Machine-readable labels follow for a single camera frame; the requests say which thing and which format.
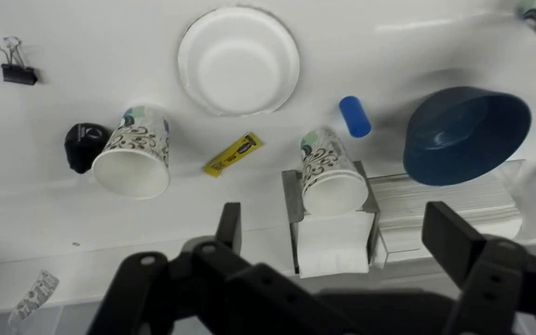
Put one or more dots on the white napkin stack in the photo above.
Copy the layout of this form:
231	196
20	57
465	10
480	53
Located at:
333	245

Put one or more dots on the black crumpled object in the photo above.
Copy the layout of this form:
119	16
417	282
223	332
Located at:
82	146

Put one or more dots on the yellow packet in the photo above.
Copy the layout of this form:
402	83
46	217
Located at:
233	154

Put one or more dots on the blue cylinder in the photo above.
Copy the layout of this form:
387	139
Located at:
354	116

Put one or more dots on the blue plastic bowl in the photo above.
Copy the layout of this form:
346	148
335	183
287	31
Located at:
460	156

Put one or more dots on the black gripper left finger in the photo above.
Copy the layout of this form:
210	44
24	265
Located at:
175	291

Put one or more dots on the metal napkin holder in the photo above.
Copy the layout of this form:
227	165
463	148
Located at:
288	198

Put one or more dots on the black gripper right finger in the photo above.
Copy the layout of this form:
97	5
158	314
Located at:
502	286

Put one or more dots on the black binder clip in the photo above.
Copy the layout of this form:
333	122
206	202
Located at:
19	76

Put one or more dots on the clear acrylic box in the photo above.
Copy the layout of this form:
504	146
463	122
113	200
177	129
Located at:
530	224

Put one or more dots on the white paper bowl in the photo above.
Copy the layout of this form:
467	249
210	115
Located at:
238	62

